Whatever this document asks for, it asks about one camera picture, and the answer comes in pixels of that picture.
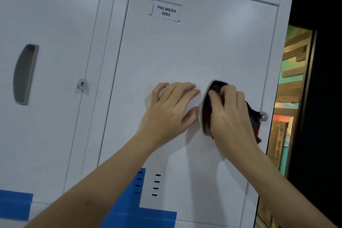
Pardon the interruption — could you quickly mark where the grey recessed door handle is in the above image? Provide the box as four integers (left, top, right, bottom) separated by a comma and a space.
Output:
199, 79, 231, 137
13, 44, 40, 105

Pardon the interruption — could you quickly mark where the white name label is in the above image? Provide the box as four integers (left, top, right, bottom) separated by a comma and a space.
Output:
149, 0, 183, 22

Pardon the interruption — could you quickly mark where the person's left hand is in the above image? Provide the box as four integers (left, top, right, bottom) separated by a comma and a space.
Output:
137, 82, 201, 151

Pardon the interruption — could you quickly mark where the colourful wooden plank panel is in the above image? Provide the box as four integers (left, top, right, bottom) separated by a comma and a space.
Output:
254, 24, 313, 228

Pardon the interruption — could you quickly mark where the person's right hand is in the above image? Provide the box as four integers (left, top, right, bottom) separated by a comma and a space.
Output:
208, 84, 261, 160

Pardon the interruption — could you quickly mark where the black door frame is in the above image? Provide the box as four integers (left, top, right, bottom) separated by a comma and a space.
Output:
284, 0, 342, 228

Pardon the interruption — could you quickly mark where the person's right forearm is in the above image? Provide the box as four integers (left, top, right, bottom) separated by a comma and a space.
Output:
227, 147, 338, 228

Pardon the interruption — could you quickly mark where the person's left forearm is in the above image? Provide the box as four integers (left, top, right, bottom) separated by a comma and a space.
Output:
25, 131, 161, 228

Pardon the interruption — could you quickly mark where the blue tape strip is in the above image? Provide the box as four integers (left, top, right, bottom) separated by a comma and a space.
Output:
0, 189, 34, 222
100, 168, 177, 228

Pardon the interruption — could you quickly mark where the dark red and black cloth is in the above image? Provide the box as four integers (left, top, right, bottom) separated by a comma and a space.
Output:
202, 81, 264, 144

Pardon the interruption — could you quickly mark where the white locker door with label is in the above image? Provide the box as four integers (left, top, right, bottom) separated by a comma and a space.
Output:
98, 0, 278, 228

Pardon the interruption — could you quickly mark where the white metal locker cabinet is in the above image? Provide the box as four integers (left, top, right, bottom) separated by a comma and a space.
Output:
0, 0, 298, 228

